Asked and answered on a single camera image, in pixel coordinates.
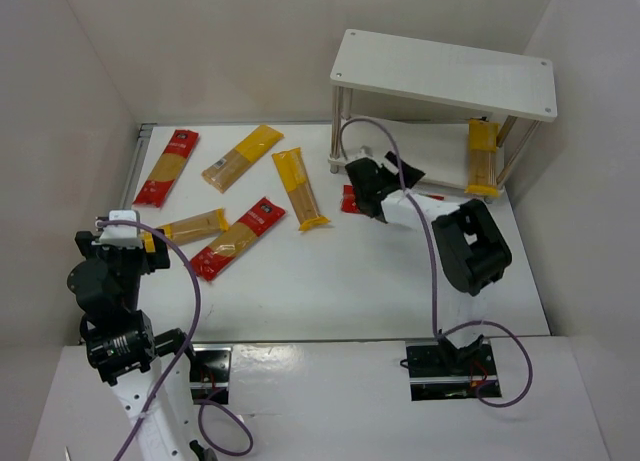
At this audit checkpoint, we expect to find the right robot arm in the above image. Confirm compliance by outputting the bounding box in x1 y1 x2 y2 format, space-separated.
345 151 512 296

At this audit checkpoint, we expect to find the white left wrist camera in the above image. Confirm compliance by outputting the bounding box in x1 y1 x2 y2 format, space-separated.
96 210 142 249

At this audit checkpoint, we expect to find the white two-tier shelf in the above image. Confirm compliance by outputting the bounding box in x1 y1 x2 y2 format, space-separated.
328 29 557 197

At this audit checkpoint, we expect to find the purple cable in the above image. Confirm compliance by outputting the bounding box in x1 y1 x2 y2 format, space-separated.
340 118 535 408
97 219 254 461

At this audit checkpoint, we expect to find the yellow spaghetti bag with barcode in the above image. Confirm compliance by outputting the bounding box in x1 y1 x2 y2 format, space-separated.
202 125 284 193

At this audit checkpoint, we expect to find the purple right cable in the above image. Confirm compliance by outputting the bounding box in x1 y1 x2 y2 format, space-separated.
340 118 535 408

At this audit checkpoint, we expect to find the yellow Pastatime bag left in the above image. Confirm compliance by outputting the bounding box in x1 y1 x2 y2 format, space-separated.
156 208 230 246

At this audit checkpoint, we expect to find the red spaghetti bag near shelf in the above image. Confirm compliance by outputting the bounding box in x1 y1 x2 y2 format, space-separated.
341 185 457 224

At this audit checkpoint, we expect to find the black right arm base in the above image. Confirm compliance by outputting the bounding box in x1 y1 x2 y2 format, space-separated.
399 340 502 401

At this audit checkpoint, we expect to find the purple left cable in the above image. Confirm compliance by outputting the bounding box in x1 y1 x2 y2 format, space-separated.
97 219 254 461

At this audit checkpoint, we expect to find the yellow spaghetti bag centre upright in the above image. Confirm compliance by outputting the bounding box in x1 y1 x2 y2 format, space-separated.
272 147 330 232

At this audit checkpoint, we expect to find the aluminium table edge rail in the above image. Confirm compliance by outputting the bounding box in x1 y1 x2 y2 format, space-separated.
116 123 156 209

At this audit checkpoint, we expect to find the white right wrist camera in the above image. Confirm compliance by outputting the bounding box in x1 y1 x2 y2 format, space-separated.
345 146 374 164

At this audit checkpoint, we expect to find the red spaghetti bag far left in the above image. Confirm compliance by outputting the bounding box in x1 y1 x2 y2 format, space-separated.
133 130 199 208

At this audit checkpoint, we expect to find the yellow pastatime bag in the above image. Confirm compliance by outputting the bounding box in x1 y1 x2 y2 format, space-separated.
465 119 500 198
156 208 230 246

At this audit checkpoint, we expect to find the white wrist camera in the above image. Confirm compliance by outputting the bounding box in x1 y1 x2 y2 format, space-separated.
345 146 374 164
96 210 142 249

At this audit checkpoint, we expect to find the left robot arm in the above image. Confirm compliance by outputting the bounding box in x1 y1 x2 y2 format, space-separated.
67 212 216 460

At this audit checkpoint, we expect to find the yellow Pastatime bag front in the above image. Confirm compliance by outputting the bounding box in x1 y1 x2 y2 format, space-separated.
465 119 500 198

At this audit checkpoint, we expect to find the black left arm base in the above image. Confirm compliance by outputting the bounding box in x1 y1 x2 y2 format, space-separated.
189 344 232 405

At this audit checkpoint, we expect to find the red spaghetti bag centre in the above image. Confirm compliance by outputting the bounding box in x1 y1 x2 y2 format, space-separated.
190 197 286 282

